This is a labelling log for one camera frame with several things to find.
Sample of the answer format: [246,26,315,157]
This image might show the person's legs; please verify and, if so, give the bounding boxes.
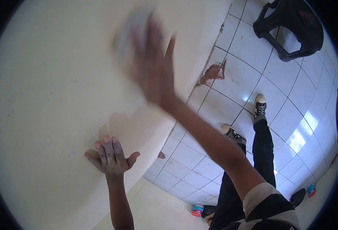
[209,94,277,230]

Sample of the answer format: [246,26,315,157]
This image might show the person's body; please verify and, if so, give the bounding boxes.
[223,152,302,230]

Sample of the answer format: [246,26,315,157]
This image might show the black flat object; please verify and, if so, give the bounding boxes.
[202,205,218,218]

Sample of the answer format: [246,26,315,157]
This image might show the person's left ring finger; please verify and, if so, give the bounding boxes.
[94,140,108,164]

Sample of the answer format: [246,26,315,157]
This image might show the person's right little finger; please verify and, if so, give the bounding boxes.
[165,33,178,62]

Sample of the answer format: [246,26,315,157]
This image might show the person's right fingers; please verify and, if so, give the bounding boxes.
[129,14,165,59]

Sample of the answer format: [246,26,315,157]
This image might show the person's right hand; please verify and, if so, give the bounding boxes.
[129,14,179,109]

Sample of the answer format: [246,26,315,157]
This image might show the person's left index finger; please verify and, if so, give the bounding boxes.
[111,136,126,161]

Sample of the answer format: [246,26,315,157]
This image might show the person's left little finger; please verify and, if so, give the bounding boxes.
[84,153,102,171]

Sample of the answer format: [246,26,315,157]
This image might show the person's left middle finger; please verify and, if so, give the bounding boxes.
[103,135,115,161]

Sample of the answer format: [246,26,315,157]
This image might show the grey sanding pad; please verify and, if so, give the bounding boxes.
[113,8,155,62]

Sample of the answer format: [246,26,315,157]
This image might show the black plastic stool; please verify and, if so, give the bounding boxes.
[253,0,324,62]

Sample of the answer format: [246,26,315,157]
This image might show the person's left hand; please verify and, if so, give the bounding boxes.
[84,135,141,175]

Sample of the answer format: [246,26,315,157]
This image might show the black rounded object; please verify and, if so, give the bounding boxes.
[289,189,306,208]

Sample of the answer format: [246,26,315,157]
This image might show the person's left thumb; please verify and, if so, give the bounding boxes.
[125,151,141,170]

